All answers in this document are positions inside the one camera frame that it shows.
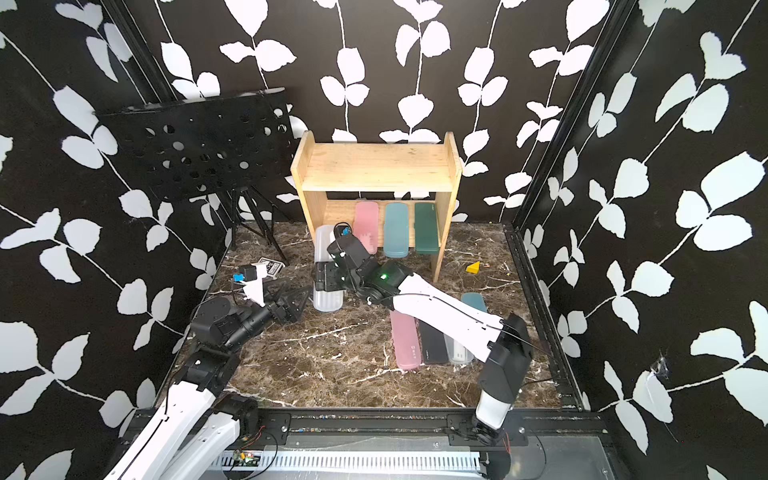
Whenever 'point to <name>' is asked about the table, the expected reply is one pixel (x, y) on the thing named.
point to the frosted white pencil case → (456, 352)
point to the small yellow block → (474, 268)
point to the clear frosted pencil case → (332, 300)
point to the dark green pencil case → (426, 228)
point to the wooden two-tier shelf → (394, 196)
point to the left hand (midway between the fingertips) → (301, 282)
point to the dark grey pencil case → (432, 343)
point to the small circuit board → (241, 459)
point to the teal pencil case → (396, 230)
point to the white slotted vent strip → (354, 461)
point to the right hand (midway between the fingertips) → (319, 268)
